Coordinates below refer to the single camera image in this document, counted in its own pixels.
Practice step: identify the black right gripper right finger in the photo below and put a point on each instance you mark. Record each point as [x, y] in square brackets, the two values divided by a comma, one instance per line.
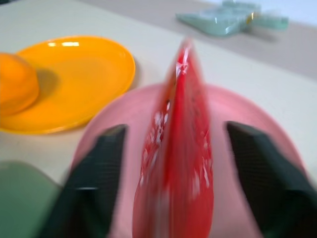
[272, 178]

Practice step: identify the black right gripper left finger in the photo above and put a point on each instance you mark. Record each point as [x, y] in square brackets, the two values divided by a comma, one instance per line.
[91, 178]

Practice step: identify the red snack packet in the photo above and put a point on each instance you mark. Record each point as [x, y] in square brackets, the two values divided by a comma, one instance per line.
[178, 158]

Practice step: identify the pink plate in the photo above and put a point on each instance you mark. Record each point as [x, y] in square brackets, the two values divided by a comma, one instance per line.
[123, 116]

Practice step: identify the green plate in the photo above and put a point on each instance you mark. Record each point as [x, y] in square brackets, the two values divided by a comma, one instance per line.
[22, 198]

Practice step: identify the orange plate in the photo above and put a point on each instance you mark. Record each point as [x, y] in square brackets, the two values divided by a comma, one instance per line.
[81, 81]

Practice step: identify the orange fruit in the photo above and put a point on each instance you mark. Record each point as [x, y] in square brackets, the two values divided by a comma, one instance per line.
[15, 84]

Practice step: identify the pale green packet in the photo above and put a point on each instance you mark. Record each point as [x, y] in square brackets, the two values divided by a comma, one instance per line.
[223, 19]

